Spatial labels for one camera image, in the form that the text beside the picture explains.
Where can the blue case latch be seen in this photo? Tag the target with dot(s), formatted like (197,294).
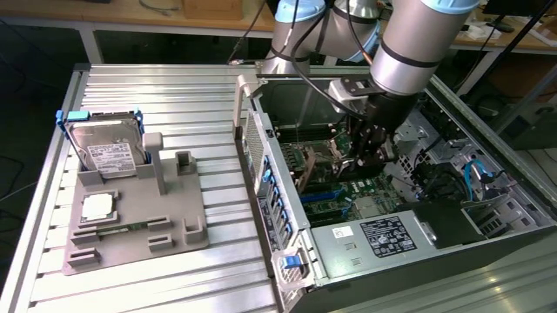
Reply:
(288,261)

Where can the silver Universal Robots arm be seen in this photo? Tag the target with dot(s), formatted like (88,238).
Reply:
(404,49)

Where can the grey parts rack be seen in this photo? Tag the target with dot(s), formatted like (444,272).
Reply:
(129,247)

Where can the black stand pole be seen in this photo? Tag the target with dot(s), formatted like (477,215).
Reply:
(513,39)

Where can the black box on floor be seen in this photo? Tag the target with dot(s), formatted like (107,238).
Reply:
(533,127)

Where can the metal socket cover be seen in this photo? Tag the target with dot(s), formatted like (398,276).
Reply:
(339,140)

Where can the CPU socket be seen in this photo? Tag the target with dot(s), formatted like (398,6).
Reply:
(323,156)

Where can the black open PC case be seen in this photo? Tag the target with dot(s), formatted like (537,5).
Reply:
(499,257)

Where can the blue disk caddy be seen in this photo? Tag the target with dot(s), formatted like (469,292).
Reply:
(77,115)

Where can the silver CPU chip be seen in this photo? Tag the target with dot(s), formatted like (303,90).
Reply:
(99,207)

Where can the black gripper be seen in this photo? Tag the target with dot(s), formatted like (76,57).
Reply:
(387,111)

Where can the grey power supply unit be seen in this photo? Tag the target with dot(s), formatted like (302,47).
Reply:
(347,244)

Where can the silver hard disk drive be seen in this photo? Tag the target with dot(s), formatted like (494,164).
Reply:
(101,143)

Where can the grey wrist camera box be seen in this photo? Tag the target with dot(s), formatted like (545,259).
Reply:
(346,94)

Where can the green RAM stick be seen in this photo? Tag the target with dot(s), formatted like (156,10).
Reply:
(117,229)

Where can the silver disk bay cage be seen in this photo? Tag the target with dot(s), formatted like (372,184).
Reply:
(416,143)

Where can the black air shroud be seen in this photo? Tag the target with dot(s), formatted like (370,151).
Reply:
(447,225)

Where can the wooden desk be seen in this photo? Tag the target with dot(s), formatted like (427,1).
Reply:
(65,13)

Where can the blue slot retainer strip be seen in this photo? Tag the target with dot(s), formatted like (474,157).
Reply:
(278,202)

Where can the green motherboard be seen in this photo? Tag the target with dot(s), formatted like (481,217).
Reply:
(370,192)

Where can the blue expansion slot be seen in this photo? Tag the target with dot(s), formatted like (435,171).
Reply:
(323,197)

